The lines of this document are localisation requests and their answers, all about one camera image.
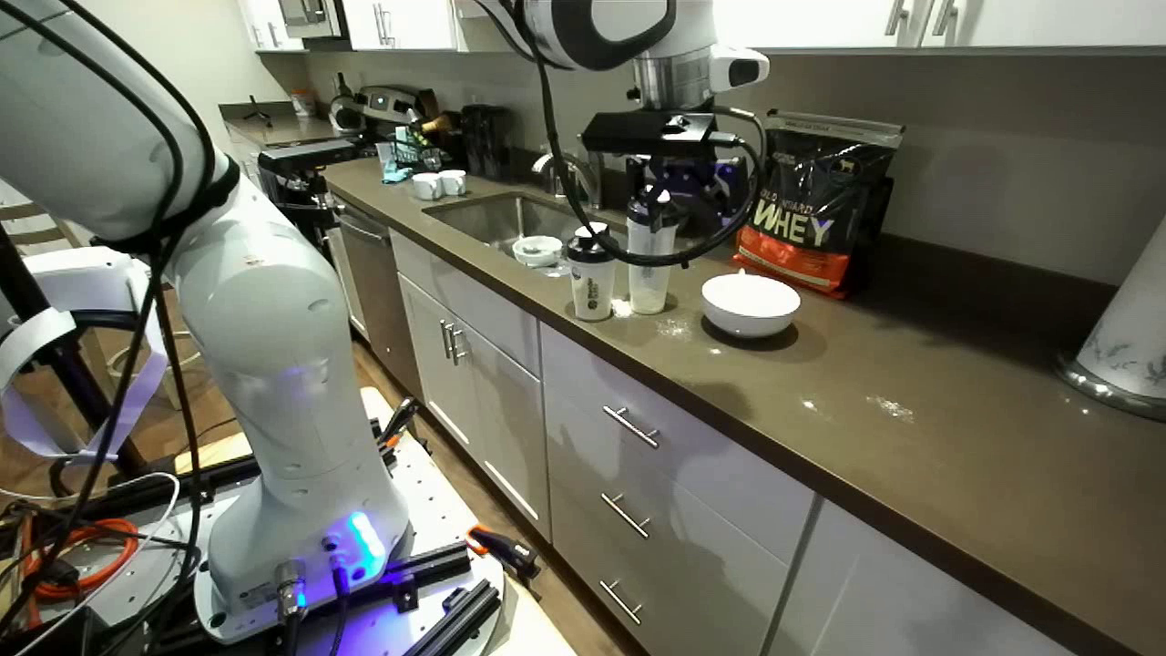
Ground white drawer cabinet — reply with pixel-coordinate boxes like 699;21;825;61
539;327;813;656

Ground white chair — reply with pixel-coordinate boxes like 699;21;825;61
0;242;173;466

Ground white ceramic bowl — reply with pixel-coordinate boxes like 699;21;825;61
699;273;801;337

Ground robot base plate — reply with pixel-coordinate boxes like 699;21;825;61
83;386;575;656

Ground chrome sink faucet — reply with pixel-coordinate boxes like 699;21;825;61
532;150;603;208

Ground white upper cabinets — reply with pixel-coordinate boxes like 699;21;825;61
237;0;1166;50

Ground white lower right cabinet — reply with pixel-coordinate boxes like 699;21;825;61
767;502;1071;656

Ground black coffee maker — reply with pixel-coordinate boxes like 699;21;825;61
462;105;514;178

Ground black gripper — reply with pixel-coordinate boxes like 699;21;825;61
583;109;730;213

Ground orange cable on floor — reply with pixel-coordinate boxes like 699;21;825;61
17;513;145;603

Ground clear right shaker bottle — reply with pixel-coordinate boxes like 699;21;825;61
628;219;677;313

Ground steel kitchen sink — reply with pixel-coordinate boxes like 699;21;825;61
434;193;581;275

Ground white bowl in sink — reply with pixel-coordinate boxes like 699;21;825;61
510;234;560;270

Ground left shaker bottle black lid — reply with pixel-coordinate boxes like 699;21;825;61
565;221;614;320

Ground black whey protein bag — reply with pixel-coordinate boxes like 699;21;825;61
737;109;905;297

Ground stainless dishwasher front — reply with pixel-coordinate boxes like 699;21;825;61
335;208;422;392

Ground white door cabinet under sink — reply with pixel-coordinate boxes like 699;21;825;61
395;234;549;530

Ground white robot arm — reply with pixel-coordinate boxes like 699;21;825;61
0;0;407;643

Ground white cup on counter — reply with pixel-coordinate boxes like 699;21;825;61
413;172;446;199

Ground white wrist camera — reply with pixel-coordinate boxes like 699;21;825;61
712;47;769;92

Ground black orange clamp tool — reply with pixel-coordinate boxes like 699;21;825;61
469;524;539;578

